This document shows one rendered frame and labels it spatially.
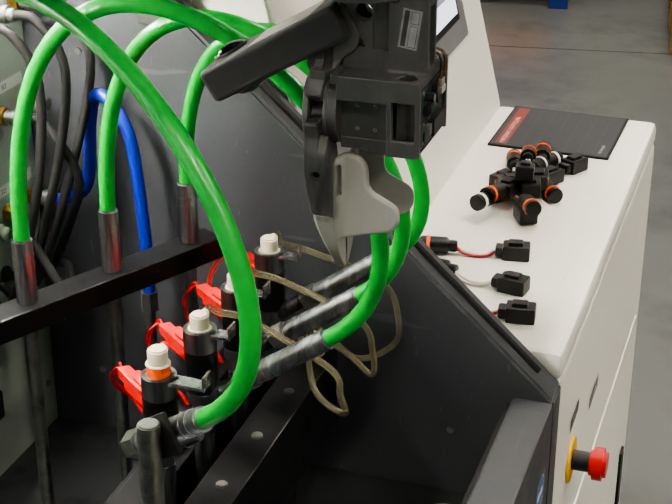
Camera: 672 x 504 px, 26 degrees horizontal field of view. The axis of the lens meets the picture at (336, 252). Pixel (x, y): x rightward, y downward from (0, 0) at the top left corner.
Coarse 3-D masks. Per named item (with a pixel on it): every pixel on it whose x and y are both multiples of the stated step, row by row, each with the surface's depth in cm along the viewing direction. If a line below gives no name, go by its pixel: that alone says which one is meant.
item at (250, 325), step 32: (32, 0) 94; (96, 32) 91; (128, 64) 90; (160, 96) 89; (160, 128) 89; (192, 160) 88; (224, 224) 88; (224, 256) 88; (256, 320) 89; (256, 352) 90; (224, 416) 94
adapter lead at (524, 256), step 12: (432, 240) 161; (444, 240) 161; (456, 240) 161; (504, 240) 161; (516, 240) 160; (444, 252) 161; (468, 252) 161; (492, 252) 161; (504, 252) 160; (516, 252) 159; (528, 252) 159
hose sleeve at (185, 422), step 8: (192, 408) 97; (200, 408) 96; (176, 416) 98; (184, 416) 97; (192, 416) 96; (176, 424) 97; (184, 424) 96; (192, 424) 96; (136, 432) 102; (176, 432) 97; (184, 432) 97; (192, 432) 96; (200, 432) 96; (136, 440) 101
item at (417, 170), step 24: (264, 24) 124; (216, 48) 126; (192, 96) 129; (192, 120) 130; (192, 192) 133; (192, 216) 134; (192, 240) 135; (360, 264) 130; (312, 288) 133; (336, 288) 132
